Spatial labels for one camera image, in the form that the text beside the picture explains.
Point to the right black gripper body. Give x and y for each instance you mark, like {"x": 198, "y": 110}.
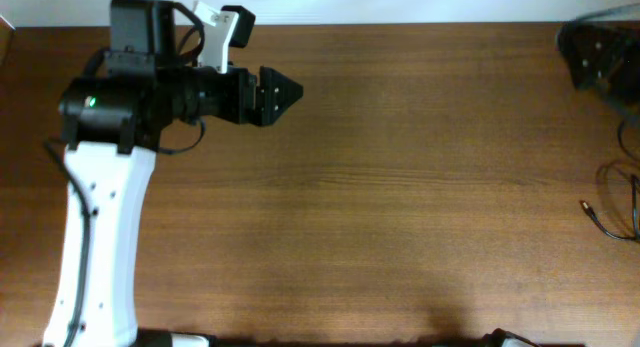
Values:
{"x": 593, "y": 55}

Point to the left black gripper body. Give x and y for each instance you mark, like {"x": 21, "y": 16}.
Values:
{"x": 227, "y": 97}

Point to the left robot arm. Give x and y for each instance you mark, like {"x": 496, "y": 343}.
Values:
{"x": 165, "y": 63}

